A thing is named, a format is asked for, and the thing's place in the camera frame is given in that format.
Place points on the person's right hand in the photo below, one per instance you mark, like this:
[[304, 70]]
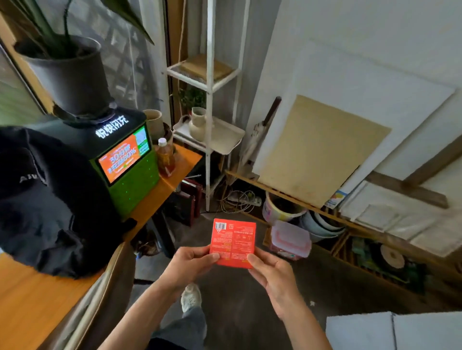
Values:
[[276, 276]]

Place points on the person's left hand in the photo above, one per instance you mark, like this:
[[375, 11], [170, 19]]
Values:
[[187, 265]]

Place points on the person's right thumb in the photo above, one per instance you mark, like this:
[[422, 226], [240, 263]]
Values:
[[255, 263]]

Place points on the person's left thumb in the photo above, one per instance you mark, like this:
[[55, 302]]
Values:
[[207, 259]]

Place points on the red box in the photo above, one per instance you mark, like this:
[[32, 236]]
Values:
[[233, 243]]

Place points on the person's left forearm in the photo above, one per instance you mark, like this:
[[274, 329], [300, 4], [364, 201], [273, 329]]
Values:
[[139, 319]]

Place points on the person's right forearm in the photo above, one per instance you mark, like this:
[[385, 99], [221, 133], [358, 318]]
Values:
[[305, 330]]

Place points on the clear container with pink lid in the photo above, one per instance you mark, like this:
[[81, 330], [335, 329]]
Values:
[[290, 239]]

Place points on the person's white shoe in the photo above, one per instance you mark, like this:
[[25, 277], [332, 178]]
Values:
[[190, 297]]

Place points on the white bucket with soil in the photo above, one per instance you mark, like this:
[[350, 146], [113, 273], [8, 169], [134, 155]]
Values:
[[279, 211]]

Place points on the person's grey trouser leg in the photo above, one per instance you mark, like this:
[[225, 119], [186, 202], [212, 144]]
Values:
[[182, 330]]

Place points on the stack of grey basins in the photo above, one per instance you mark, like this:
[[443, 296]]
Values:
[[321, 225]]

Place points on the plastic bottle with amber liquid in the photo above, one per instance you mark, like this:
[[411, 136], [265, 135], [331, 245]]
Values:
[[165, 158]]

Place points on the wooden low rack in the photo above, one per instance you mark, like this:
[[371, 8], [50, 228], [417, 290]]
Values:
[[361, 230]]

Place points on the white tray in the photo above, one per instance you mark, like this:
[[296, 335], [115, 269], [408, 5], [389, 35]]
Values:
[[223, 137]]

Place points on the tan cardboard sheet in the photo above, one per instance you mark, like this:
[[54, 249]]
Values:
[[321, 151]]

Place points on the cream ceramic vase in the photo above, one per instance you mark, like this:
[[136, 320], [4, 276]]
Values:
[[197, 126]]

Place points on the green patterned mat with disc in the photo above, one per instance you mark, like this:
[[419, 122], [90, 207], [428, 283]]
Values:
[[389, 261]]

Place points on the green kiosk machine with screen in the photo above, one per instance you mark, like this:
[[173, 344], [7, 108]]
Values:
[[121, 155]]

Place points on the beige ceramic cup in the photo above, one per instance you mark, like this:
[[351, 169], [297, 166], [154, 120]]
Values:
[[154, 122]]

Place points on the white metal shelf rack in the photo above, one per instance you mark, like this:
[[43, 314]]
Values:
[[209, 108]]

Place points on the white foam box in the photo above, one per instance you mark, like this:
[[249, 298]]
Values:
[[395, 331]]

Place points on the white plastic wrapped panels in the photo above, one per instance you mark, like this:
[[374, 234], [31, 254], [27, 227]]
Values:
[[404, 216]]

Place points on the small green potted plant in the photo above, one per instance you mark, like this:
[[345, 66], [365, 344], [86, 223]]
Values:
[[191, 99]]

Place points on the orange wooden table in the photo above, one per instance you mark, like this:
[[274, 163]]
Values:
[[47, 285]]

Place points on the black garment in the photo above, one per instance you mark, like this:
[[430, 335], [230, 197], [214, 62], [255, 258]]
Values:
[[50, 202]]

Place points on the dark wooden beam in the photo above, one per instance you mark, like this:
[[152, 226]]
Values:
[[415, 180]]

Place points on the wooden board on shelf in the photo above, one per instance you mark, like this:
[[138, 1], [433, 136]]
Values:
[[205, 67]]

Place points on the large white board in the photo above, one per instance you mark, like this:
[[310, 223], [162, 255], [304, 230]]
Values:
[[379, 101]]

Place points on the black plant pot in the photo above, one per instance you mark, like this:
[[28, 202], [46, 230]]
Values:
[[70, 77]]

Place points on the green leafy plant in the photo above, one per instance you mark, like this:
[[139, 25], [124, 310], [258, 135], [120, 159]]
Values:
[[54, 25]]

